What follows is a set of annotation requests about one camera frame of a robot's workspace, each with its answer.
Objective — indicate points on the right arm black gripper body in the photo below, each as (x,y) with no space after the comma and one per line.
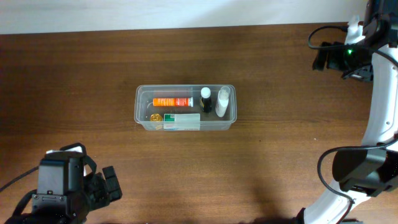
(329,59)

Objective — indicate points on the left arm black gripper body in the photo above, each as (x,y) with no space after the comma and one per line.
(104,185)

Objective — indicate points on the small gold-lid jar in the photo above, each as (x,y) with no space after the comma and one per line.
(157,118)

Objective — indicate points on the white green medicine box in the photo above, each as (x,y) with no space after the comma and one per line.
(182,122)

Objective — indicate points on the clear plastic container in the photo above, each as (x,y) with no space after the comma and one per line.
(144,108)

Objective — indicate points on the orange tablet tube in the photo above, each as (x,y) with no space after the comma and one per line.
(173,102)

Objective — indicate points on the white clear-cap bottle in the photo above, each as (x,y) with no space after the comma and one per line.
(222,101)

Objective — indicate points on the dark white-cap bottle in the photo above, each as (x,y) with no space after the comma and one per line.
(205,100)

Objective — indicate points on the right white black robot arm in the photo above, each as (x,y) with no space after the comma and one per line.
(354,174)

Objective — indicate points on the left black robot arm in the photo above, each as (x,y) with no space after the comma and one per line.
(69,188)

